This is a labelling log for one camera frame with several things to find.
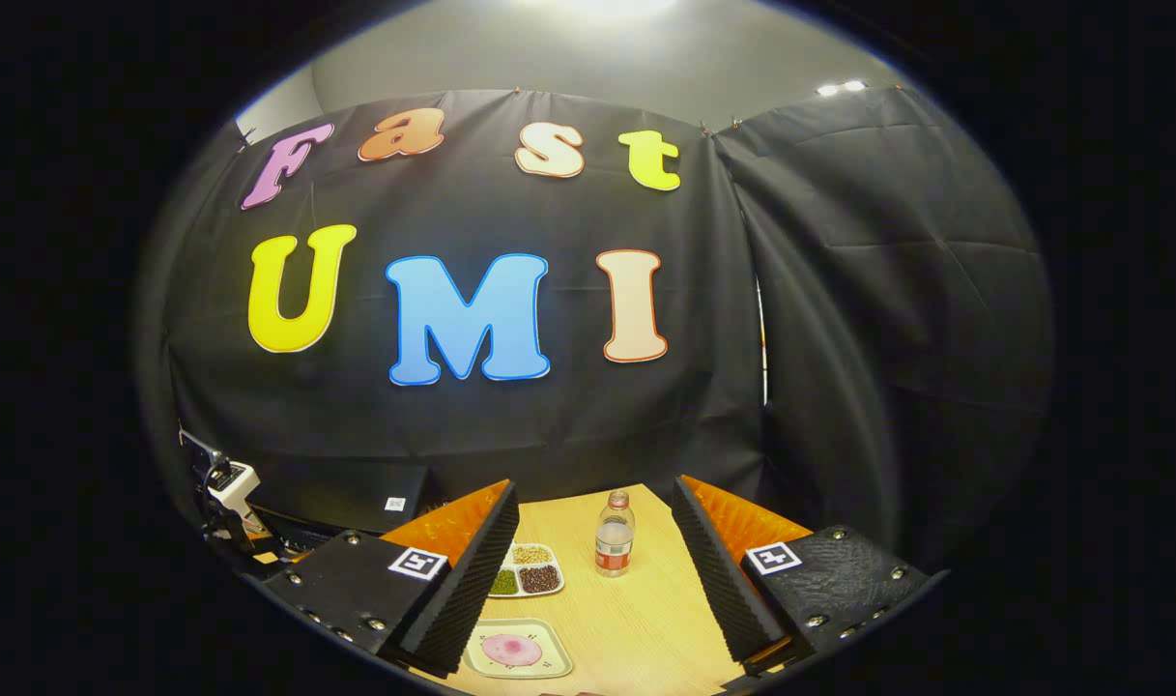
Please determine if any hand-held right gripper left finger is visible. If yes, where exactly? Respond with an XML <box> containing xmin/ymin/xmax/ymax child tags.
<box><xmin>259</xmin><ymin>478</ymin><xmax>521</xmax><ymax>678</ymax></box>

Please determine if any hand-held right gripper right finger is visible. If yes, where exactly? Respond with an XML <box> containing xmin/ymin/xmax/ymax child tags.
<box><xmin>672</xmin><ymin>475</ymin><xmax>932</xmax><ymax>678</ymax></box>

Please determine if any white divided dish of beans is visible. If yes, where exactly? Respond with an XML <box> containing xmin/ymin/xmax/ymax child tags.
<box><xmin>488</xmin><ymin>541</ymin><xmax>566</xmax><ymax>600</ymax></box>

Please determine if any pink meat slice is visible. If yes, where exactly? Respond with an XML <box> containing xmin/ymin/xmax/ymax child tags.
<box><xmin>480</xmin><ymin>633</ymin><xmax>545</xmax><ymax>669</ymax></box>

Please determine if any pale green food tray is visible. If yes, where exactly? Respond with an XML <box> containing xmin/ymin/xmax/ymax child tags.
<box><xmin>463</xmin><ymin>619</ymin><xmax>575</xmax><ymax>681</ymax></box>

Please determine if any black electric oven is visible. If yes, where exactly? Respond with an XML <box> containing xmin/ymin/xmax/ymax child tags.
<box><xmin>254</xmin><ymin>461</ymin><xmax>445</xmax><ymax>554</ymax></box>

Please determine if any white toaster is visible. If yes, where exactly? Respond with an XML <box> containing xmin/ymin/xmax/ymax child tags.
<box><xmin>206</xmin><ymin>462</ymin><xmax>266</xmax><ymax>538</ymax></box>

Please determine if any clear plastic water bottle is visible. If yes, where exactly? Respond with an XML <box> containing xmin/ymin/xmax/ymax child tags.
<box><xmin>593</xmin><ymin>489</ymin><xmax>638</xmax><ymax>579</ymax></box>

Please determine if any black backdrop cloth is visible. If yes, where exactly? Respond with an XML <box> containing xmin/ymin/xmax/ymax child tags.
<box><xmin>133</xmin><ymin>85</ymin><xmax>1052</xmax><ymax>581</ymax></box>

